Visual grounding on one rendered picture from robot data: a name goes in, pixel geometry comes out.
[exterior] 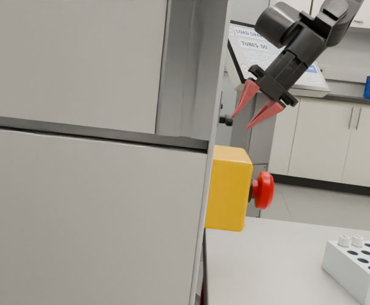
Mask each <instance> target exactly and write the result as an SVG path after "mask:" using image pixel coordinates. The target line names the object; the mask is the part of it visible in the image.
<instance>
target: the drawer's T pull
mask: <svg viewBox="0 0 370 305"><path fill-rule="evenodd" d="M219 123H225V125H226V126H232V125H233V119H232V118H231V116H230V115H228V114H225V115H224V116H220V117H219Z"/></svg>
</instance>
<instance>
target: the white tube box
mask: <svg viewBox="0 0 370 305"><path fill-rule="evenodd" d="M351 242H352V240H350V241H349V246H348V248H343V247H341V246H339V245H338V243H339V241H338V240H327V242H326V247H325V253H324V257H323V263H322V268H323V269H324V270H325V271H326V272H327V273H328V274H330V276H332V277H333V279H335V281H337V282H338V283H339V284H340V285H341V286H342V287H343V288H344V289H346V290H347V291H348V292H349V293H350V294H351V295H352V296H353V297H354V298H355V299H356V300H357V301H358V302H359V303H360V304H361V305H370V241H363V244H362V246H361V248H357V247H354V246H352V244H351Z"/></svg>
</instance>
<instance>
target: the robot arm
mask: <svg viewBox="0 0 370 305"><path fill-rule="evenodd" d="M363 2H364V0H325V1H324V2H323V4H322V5H321V8H320V10H319V13H318V14H317V15H316V16H315V18H313V17H312V16H311V15H309V14H307V13H306V12H305V11H303V10H302V11H301V12H300V11H298V10H296V9H295V8H293V7H291V6H290V5H288V4H286V3H285V2H282V1H280V2H277V3H276V4H275V5H270V6H269V7H267V8H266V9H265V10H264V11H263V12H262V14H261V15H260V16H259V18H258V20H257V22H256V24H255V27H254V30H255V32H257V33H258V34H259V35H261V36H262V37H263V38H265V39H266V40H267V41H268V42H270V43H271V44H273V45H274V46H275V47H277V48H278V49H280V48H282V47H285V48H284V50H282V51H281V53H280V54H279V55H278V56H277V57H276V58H275V59H274V60H273V62H272V63H271V64H270V65H269V67H268V68H267V69H266V70H265V71H264V70H263V69H262V68H261V67H260V66H258V65H257V64H255V65H252V66H250V68H249V69H248V72H250V73H252V74H253V75H254V76H255V77H256V78H257V79H256V80H255V79H254V78H252V77H249V78H248V79H247V80H246V81H245V84H244V86H243V90H242V93H241V96H240V99H239V102H238V104H237V106H236V108H235V110H234V111H233V113H232V115H231V117H232V118H234V117H235V116H236V115H237V114H238V113H239V112H240V110H241V109H242V108H243V107H244V106H245V105H246V104H247V103H248V101H249V100H250V99H251V98H252V97H253V96H254V95H255V94H256V92H257V91H258V90H260V91H261V92H262V93H263V94H264V95H265V96H266V97H268V98H269V99H270V100H268V101H267V103H266V104H264V106H263V107H262V108H261V109H260V111H259V112H258V113H257V114H256V115H255V116H254V117H253V119H252V120H251V121H250V122H249V124H247V126H246V127H245V129H246V130H249V129H250V128H252V127H253V126H254V125H256V124H257V123H259V122H260V121H262V120H264V119H267V118H269V117H271V116H273V115H275V114H277V113H280V112H282V111H283V110H284V109H285V108H286V105H289V104H290V105H291V106H292V107H295V106H296V105H297V103H298V102H299V101H298V100H297V99H296V98H295V97H294V96H292V95H291V94H290V93H289V92H288V91H289V89H290V88H291V87H292V86H293V85H294V84H295V83H296V82H297V81H298V79H299V78H300V77H301V76H302V75H303V74H304V72H305V71H306V70H307V69H308V68H309V67H310V66H311V65H312V64H313V62H314V61H315V60H316V59H317V58H318V57H319V56H320V55H321V54H322V53H323V52H324V51H325V50H326V49H327V48H328V47H333V46H336V45H337V44H339V43H340V41H341V40H342V39H343V37H344V35H345V33H346V32H347V30H348V28H349V26H350V25H351V22H352V21H353V19H354V18H355V16H356V14H357V12H358V11H359V9H360V7H361V6H362V4H363ZM280 100H282V101H284V103H283V102H282V101H280ZM285 104H286V105H285Z"/></svg>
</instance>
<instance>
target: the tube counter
mask: <svg viewBox="0 0 370 305"><path fill-rule="evenodd" d="M259 44H260V46H261V49H262V51H269V52H273V53H281V51H282V50H284V48H285V47H282V48H280V49H278V48H277V47H275V46H274V45H273V44H267V43H263V42H259Z"/></svg>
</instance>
